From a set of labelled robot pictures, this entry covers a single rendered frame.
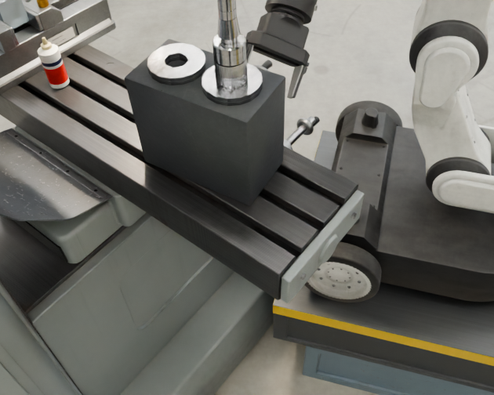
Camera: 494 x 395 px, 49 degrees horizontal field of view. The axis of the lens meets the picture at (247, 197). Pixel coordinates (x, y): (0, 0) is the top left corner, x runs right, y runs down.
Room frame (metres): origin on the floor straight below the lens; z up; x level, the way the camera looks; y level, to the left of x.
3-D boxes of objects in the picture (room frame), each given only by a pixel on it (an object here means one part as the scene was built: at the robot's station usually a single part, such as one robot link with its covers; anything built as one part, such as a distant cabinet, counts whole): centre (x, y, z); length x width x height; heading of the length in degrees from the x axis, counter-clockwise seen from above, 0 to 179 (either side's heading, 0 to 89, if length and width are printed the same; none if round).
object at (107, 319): (0.89, 0.27, 0.45); 0.80 x 0.30 x 0.60; 140
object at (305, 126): (1.18, -0.16, 0.53); 0.22 x 0.06 x 0.06; 140
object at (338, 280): (0.71, -0.22, 0.50); 0.20 x 0.05 x 0.20; 72
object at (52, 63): (0.92, 0.38, 1.01); 0.04 x 0.04 x 0.11
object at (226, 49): (0.65, 0.01, 1.21); 0.05 x 0.05 x 0.01
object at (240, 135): (0.67, 0.06, 1.05); 0.22 x 0.12 x 0.20; 58
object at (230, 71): (0.65, 0.01, 1.18); 0.05 x 0.05 x 0.06
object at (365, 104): (1.21, -0.38, 0.50); 0.20 x 0.05 x 0.20; 72
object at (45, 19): (1.07, 0.44, 1.04); 0.12 x 0.06 x 0.04; 47
